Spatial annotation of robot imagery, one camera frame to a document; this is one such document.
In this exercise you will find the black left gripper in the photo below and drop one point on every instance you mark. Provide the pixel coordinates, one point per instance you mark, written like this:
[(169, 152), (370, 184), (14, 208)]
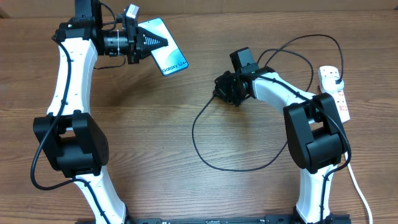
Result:
[(137, 37)]

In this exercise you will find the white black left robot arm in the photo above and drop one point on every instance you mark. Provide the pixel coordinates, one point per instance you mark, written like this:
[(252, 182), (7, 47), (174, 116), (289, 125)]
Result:
[(68, 135)]

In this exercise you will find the white charger plug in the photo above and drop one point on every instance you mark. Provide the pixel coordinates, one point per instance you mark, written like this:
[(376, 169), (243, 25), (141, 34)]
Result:
[(331, 84)]

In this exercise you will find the blue Galaxy smartphone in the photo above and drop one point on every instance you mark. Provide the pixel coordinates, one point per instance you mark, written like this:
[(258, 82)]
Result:
[(170, 58)]

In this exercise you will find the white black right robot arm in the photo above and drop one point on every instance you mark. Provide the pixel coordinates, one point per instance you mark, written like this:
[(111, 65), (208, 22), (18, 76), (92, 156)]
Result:
[(315, 134)]

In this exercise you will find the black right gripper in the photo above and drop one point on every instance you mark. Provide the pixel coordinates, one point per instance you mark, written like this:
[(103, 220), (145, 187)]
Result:
[(223, 90)]

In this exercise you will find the white power strip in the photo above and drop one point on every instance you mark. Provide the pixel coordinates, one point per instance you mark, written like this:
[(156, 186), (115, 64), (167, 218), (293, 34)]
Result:
[(339, 96)]

